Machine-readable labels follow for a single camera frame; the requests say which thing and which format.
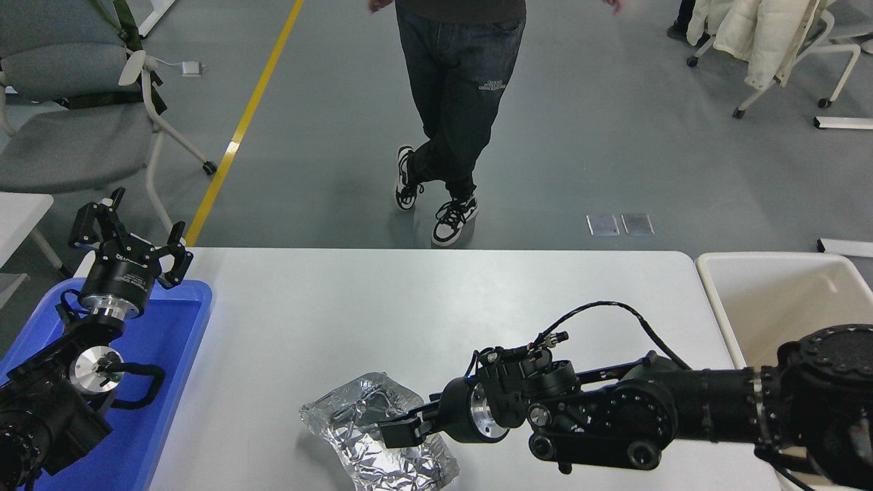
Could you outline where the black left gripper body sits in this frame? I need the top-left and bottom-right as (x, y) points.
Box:
(79, 236), (163, 313)

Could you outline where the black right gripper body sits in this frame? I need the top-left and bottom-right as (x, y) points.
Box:
(436, 376), (486, 444)

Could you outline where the silver foil tray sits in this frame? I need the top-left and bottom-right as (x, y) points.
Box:
(299, 372), (460, 491)

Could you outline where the blue plastic tray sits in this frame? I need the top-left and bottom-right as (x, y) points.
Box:
(0, 278), (213, 491)

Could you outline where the small white side table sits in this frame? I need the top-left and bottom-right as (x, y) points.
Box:
(0, 193), (72, 311)

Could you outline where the grey office chair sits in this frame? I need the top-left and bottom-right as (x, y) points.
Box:
(0, 0), (219, 233)

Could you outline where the person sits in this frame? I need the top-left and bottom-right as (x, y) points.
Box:
(368, 0), (625, 248)
(667, 0), (698, 38)

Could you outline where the large pale plastic bin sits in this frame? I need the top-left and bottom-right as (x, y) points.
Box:
(695, 252), (873, 491)

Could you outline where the cream padded coat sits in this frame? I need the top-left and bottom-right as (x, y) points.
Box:
(687, 0), (829, 89)

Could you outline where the white-framed office chair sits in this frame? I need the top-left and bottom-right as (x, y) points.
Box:
(687, 0), (873, 118)

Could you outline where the green strap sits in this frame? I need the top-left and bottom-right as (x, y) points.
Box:
(65, 0), (168, 113)

